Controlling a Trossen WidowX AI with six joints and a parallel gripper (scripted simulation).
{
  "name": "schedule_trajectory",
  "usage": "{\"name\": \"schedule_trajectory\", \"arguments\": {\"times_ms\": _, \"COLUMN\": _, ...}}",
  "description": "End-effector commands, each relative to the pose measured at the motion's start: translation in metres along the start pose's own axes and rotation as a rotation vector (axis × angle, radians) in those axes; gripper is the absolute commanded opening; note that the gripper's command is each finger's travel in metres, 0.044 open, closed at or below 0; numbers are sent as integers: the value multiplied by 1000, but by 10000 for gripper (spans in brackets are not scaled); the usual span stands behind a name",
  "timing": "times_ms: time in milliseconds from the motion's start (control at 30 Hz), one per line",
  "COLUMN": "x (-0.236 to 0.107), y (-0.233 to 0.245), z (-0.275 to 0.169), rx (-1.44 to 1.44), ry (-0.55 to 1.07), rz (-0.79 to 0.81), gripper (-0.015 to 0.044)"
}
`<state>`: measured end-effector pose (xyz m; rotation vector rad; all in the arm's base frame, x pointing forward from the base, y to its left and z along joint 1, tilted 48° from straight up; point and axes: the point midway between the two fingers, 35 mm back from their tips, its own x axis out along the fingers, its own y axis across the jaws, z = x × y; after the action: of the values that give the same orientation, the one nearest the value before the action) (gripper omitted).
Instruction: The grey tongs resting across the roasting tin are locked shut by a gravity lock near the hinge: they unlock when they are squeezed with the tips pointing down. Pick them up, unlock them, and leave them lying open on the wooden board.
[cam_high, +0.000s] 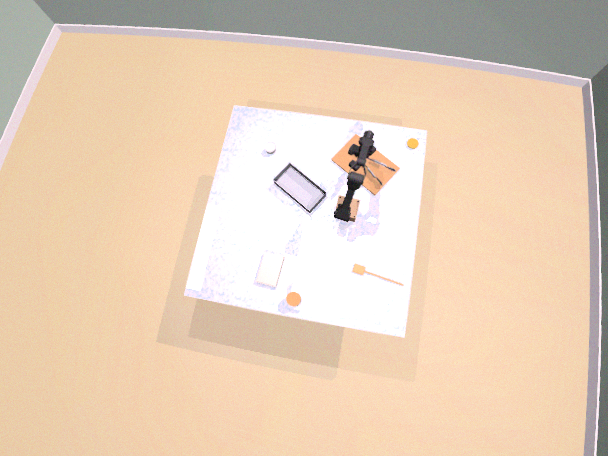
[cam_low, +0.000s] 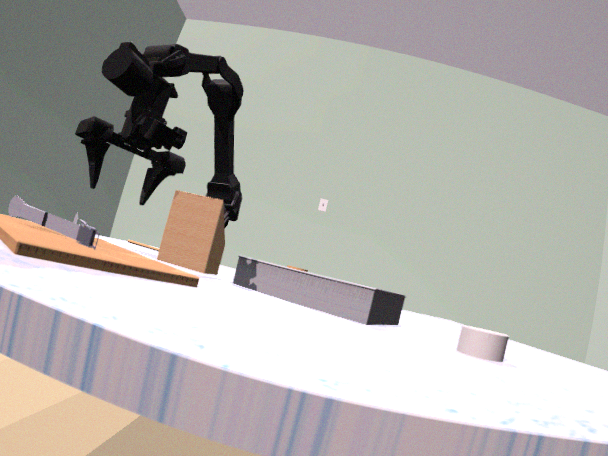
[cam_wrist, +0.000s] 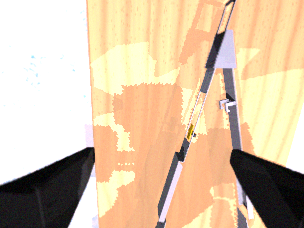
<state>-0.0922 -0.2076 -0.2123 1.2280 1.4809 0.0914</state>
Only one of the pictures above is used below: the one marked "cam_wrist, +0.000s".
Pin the light wooden board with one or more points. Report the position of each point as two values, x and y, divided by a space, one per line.
147 64

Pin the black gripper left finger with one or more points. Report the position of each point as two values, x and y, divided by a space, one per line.
48 197

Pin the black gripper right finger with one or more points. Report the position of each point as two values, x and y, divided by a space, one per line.
276 192

